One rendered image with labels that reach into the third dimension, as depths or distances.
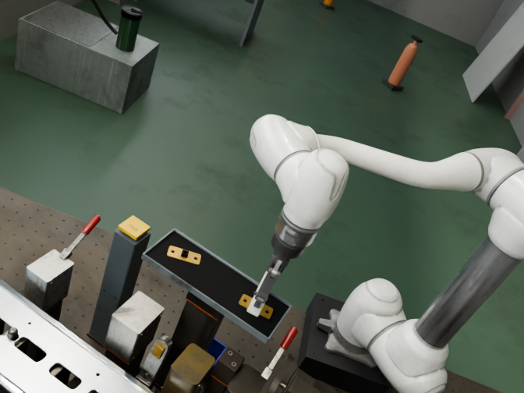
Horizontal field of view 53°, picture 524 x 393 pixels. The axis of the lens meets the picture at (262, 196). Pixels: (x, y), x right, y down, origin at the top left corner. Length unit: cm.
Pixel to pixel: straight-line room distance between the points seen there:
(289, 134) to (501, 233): 58
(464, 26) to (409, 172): 934
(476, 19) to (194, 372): 973
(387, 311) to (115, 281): 81
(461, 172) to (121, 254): 87
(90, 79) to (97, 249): 226
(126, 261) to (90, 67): 273
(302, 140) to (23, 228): 117
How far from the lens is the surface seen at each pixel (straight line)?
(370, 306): 170
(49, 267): 140
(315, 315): 192
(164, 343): 125
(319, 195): 103
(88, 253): 195
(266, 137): 114
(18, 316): 138
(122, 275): 147
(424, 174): 128
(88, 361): 132
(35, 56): 422
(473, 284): 149
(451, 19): 1050
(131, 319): 127
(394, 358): 167
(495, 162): 142
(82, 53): 402
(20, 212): 207
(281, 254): 115
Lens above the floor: 210
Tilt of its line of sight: 34 degrees down
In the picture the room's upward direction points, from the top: 24 degrees clockwise
